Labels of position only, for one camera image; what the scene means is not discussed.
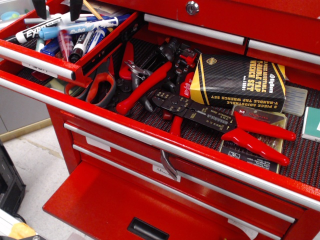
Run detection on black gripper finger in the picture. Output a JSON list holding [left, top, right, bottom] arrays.
[[69, 0, 83, 22], [32, 0, 47, 20]]

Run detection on red threadlocker glue tube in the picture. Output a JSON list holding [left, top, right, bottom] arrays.
[[57, 29, 74, 62]]

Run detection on small red upper drawer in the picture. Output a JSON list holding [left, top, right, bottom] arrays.
[[0, 12, 142, 88]]

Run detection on large red open drawer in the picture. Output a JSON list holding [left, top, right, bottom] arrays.
[[0, 37, 320, 212]]

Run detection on red bottom open drawer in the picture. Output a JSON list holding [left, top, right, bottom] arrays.
[[43, 162, 242, 240]]

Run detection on black white Expo marker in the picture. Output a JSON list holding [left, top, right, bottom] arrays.
[[4, 12, 73, 44]]

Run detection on light blue Expo marker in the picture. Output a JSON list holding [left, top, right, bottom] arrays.
[[38, 17, 120, 40]]

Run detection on dark blue Expo marker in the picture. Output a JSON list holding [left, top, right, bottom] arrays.
[[85, 13, 131, 54]]

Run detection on wooden pencil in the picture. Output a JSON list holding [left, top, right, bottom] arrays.
[[83, 0, 103, 20]]

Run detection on blue flat marker case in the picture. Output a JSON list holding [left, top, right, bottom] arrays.
[[40, 38, 60, 57]]

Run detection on black capped white marker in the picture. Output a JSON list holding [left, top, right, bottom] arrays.
[[69, 30, 94, 63]]

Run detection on black crimping tool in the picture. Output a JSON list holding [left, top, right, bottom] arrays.
[[157, 37, 201, 83]]

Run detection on silver round key lock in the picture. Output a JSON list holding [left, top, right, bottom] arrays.
[[185, 0, 200, 16]]

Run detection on red metal tool chest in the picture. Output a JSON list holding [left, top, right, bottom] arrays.
[[0, 0, 320, 240]]

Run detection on black tap wrench set box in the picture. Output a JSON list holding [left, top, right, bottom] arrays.
[[189, 54, 286, 113]]

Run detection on black equipment case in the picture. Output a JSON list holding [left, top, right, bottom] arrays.
[[0, 142, 26, 215]]

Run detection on yellow object at corner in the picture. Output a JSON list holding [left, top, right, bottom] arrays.
[[8, 222, 36, 240]]

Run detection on clear plastic bit case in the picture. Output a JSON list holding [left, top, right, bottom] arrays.
[[282, 85, 308, 117]]

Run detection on drill bit set case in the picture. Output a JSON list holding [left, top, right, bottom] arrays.
[[219, 105, 287, 174]]

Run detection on green white small box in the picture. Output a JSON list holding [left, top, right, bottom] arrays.
[[301, 106, 320, 143]]

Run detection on red handled wire cutter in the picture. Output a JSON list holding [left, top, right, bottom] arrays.
[[119, 41, 135, 81]]

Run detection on red grey handled scissors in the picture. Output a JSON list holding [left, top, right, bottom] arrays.
[[64, 57, 116, 108]]

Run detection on red handled pliers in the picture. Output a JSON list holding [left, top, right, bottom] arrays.
[[115, 61, 172, 115]]

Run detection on metal hook on drawer handle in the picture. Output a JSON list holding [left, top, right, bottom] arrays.
[[160, 149, 178, 181]]

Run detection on red handled wire stripper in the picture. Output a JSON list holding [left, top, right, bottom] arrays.
[[152, 91, 296, 166]]

